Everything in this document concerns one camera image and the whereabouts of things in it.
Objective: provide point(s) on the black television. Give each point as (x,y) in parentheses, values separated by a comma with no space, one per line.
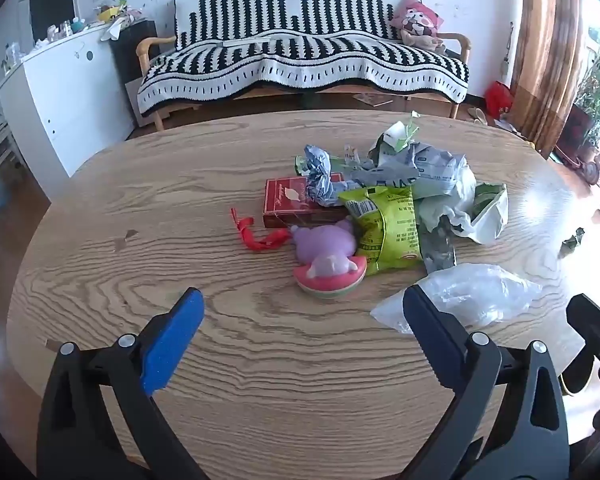
(52,0)

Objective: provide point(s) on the white plastic bag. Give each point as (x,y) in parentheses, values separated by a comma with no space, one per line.
(490,220)

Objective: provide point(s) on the pile of colourful clutter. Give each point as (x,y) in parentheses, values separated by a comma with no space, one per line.
(115,15)

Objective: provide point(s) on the flat cardboard piece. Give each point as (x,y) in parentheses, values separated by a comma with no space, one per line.
(375,98)

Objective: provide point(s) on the dark grey wrapper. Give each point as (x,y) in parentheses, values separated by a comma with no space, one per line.
(437,252)

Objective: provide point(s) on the beige plush toy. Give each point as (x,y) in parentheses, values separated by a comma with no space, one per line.
(422,40)

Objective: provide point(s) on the green snack packet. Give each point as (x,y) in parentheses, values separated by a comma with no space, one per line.
(385,230)

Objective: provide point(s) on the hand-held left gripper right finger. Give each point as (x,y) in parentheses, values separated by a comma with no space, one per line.
(432,345)

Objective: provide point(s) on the black speaker box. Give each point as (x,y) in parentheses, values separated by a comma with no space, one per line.
(130,55)

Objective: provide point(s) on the green wrapper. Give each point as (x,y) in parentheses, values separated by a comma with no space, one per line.
(572,242)

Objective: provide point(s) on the pink cartoon cushion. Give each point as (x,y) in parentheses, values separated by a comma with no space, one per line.
(415,12)

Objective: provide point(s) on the red cardboard box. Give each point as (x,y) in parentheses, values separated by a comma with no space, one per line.
(285,200)

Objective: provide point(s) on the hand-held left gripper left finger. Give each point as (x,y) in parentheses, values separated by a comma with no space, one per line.
(172,345)

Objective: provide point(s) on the purple pig watermelon toy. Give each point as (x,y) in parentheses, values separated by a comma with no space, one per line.
(325,247)

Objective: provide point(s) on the small green packet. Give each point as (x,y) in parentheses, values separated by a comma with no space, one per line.
(301,164)

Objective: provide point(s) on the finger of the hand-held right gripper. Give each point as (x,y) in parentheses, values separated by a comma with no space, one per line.
(592,322)

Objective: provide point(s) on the small white printed wrapper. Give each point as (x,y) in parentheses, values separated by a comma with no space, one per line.
(355,155)

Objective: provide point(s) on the white cabinet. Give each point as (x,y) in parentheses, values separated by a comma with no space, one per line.
(75,95)

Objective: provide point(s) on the loose papers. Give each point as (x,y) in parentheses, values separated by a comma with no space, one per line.
(505,123)

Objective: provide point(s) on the clear plastic bag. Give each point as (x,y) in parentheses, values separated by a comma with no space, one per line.
(480,290)

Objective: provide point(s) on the red ribbon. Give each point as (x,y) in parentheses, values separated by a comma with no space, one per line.
(255,242)

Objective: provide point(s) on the sofa with striped blanket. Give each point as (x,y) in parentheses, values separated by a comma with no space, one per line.
(305,60)

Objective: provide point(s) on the white green carton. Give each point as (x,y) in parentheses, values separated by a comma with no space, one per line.
(395,135)

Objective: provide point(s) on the group of small bottles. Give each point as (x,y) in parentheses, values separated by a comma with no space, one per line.
(67,27)

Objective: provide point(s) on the grey leaning board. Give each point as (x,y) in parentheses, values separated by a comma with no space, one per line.
(137,102)

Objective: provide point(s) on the grey courier bag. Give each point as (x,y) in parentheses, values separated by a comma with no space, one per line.
(430,170)

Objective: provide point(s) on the blue-grey wrapper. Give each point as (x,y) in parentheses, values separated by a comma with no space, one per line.
(320,180)

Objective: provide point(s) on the red bag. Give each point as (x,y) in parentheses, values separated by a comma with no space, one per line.
(499,97)

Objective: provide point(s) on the brown curtain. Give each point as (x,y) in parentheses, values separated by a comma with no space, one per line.
(545,50)

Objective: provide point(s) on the wooden sofa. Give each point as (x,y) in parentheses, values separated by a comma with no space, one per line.
(147,47)

